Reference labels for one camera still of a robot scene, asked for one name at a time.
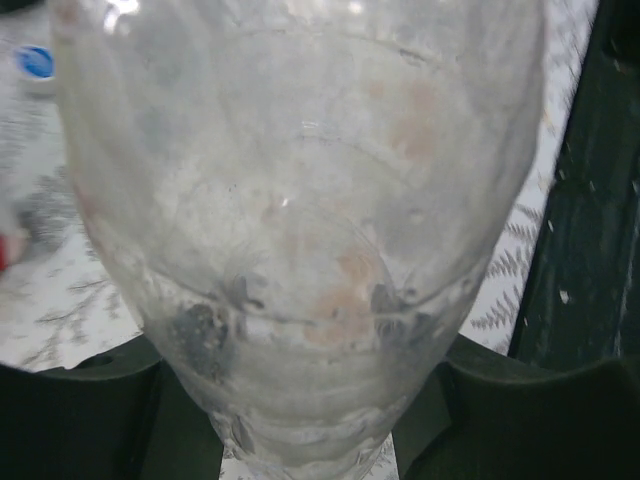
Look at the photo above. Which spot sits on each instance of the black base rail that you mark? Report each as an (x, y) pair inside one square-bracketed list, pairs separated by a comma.
[(581, 301)]

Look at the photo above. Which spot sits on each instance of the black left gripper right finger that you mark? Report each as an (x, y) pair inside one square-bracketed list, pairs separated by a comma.
[(481, 415)]

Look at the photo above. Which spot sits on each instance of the blue white cap left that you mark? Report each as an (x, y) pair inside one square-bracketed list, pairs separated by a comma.
[(36, 68)]

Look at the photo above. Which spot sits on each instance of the clear plastic bottle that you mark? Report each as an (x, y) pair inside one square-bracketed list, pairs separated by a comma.
[(300, 225)]

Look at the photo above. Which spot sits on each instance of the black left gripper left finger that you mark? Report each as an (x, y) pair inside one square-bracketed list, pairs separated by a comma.
[(121, 414)]

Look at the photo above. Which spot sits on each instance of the floral table mat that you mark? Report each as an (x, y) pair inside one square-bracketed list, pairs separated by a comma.
[(40, 200)]

